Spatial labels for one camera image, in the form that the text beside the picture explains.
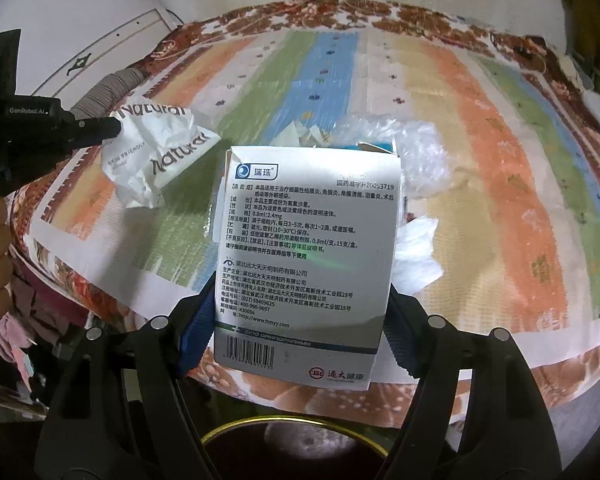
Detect white Natural wrapper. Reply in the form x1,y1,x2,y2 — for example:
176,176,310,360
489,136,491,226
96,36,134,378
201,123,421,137
102,98,220,209

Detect white wooden headboard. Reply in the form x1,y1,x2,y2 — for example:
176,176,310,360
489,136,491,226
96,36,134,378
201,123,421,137
32,8,174,108

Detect dark round trash bin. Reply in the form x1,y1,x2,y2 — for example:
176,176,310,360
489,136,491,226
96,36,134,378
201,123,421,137
201,415,388,460

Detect floral red brown blanket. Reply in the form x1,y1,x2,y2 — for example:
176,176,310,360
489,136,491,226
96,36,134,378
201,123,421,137
12,0,600,427

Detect clear plastic bag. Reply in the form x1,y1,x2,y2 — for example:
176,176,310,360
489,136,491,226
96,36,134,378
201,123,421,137
330,114,454,198

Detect white tissue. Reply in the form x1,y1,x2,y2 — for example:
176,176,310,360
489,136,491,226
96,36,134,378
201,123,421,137
391,217,443,296

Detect teal white courier bag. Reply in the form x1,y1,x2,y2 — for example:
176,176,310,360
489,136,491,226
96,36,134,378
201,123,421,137
356,141,394,154

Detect white medicine box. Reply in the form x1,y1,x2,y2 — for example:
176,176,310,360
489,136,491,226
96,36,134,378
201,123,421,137
213,146,401,390

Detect grey rolled pillow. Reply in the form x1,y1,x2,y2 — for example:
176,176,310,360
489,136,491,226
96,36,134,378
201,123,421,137
70,67,147,119

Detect striped rainbow bed mat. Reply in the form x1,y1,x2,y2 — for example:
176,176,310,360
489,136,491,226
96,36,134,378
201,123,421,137
29,27,600,369

